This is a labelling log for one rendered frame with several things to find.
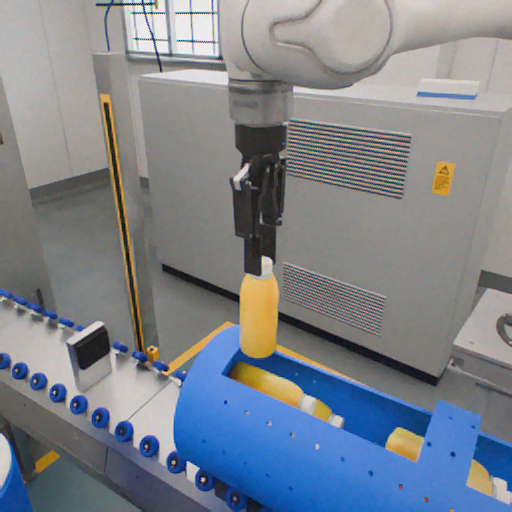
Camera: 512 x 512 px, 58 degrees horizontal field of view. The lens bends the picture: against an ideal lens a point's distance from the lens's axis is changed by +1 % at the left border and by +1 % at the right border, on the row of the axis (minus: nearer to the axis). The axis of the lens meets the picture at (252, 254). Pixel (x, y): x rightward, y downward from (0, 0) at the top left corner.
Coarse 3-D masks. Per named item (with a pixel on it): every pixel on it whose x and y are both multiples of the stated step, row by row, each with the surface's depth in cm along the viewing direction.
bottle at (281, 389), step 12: (240, 372) 95; (252, 372) 95; (264, 372) 95; (252, 384) 93; (264, 384) 92; (276, 384) 92; (288, 384) 92; (276, 396) 90; (288, 396) 90; (300, 396) 91
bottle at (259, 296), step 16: (272, 272) 76; (256, 288) 75; (272, 288) 75; (240, 304) 78; (256, 304) 75; (272, 304) 76; (240, 320) 80; (256, 320) 77; (272, 320) 78; (240, 336) 82; (256, 336) 79; (272, 336) 80; (256, 352) 80; (272, 352) 82
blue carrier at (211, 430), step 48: (192, 384) 82; (240, 384) 80; (336, 384) 95; (192, 432) 81; (240, 432) 76; (288, 432) 73; (336, 432) 71; (384, 432) 92; (432, 432) 68; (480, 432) 82; (240, 480) 78; (288, 480) 72; (336, 480) 69; (384, 480) 66; (432, 480) 64
